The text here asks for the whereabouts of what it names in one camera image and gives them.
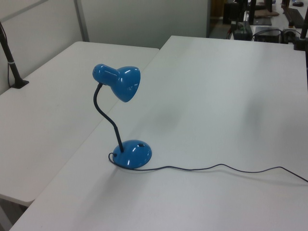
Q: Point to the black camera pole with base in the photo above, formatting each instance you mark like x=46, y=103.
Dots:
x=12, y=65

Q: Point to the black clamp pole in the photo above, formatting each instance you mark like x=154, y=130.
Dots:
x=300, y=36

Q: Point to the grey partition post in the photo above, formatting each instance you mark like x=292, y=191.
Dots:
x=81, y=19

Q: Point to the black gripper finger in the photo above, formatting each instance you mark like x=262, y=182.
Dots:
x=247, y=37
x=237, y=37

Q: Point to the blue desk lamp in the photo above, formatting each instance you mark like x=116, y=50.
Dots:
x=127, y=81

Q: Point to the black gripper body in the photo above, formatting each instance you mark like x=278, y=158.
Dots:
x=241, y=28

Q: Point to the black electronics box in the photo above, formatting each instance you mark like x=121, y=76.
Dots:
x=265, y=34

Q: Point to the black computer case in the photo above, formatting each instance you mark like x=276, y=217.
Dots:
x=230, y=13

